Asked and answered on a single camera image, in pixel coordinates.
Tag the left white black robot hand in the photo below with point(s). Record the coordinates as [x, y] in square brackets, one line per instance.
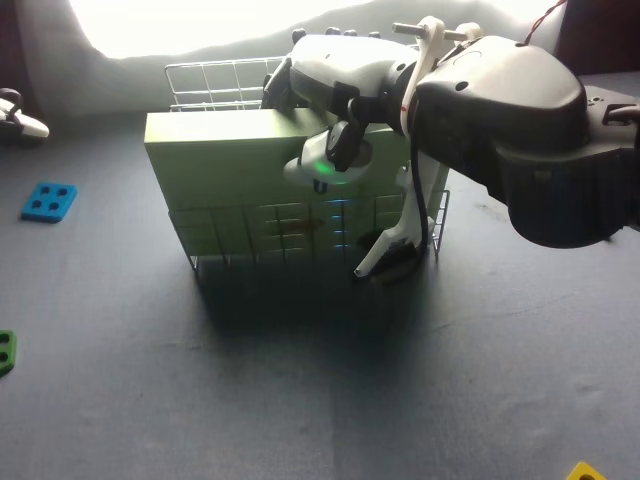
[30, 127]

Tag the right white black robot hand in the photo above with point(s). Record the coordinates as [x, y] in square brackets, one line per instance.
[345, 60]

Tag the blue four-hole toy block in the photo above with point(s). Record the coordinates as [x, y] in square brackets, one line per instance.
[49, 202]

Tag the green toy block with holes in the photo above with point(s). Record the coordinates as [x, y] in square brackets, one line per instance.
[6, 352]

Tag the yellow toy block with holes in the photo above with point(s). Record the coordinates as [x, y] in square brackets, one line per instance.
[585, 472]

